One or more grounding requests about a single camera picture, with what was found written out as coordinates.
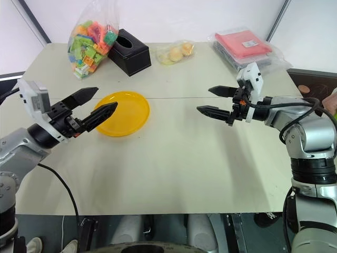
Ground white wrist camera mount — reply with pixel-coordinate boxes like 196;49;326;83
16;78;71;143
236;62;264;123

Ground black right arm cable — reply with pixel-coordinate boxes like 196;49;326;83
242;96;328;144

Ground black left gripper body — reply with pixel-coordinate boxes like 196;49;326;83
48;101;85;139

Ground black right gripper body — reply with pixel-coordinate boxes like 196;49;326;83
225;86;250;128

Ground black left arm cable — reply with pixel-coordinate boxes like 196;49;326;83
37;163;81;253

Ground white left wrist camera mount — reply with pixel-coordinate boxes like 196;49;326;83
16;78;71;143

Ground black shoe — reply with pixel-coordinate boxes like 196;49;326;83
253;211;277;229

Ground bag of colourful toy blocks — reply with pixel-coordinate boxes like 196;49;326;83
67;0;120;81

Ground yellow plastic plate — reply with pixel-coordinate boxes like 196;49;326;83
94;91;151;138

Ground clear bag with red cloth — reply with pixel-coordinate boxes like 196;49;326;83
207;26;293;73

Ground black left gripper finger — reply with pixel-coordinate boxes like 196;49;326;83
81;102;118;133
62;87;100;113

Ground bag of yellow buns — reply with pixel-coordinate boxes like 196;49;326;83
156;39;196;66

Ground black tissue box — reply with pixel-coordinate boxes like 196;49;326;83
108;28;152;77

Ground silver rounded robot leg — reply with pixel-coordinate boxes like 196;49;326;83
112;215;143;245
186;213;219;251

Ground grey frame post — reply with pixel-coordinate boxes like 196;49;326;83
11;0;52;45
265;0;291;42

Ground person's bare hand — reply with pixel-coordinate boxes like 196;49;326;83
323;88;337;117

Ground dark board with brown disc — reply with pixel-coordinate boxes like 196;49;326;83
286;68;337;106

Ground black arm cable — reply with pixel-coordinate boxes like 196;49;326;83
37;163;81;253
242;96;328;144

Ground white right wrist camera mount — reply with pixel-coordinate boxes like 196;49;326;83
236;62;264;123

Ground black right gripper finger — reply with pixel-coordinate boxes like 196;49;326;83
196;105;232;122
208;85;235;99

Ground white shoe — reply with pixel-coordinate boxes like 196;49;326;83
62;239;79;253
25;237;43;253

